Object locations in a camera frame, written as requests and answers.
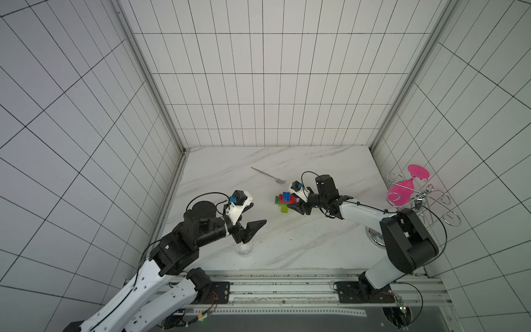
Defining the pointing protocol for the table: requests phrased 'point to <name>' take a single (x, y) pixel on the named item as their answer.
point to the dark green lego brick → (276, 199)
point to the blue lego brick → (286, 196)
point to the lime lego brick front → (284, 208)
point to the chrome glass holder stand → (424, 203)
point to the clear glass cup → (244, 249)
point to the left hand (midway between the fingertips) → (254, 217)
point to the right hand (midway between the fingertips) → (293, 193)
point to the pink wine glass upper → (419, 171)
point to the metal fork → (278, 180)
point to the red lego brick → (291, 201)
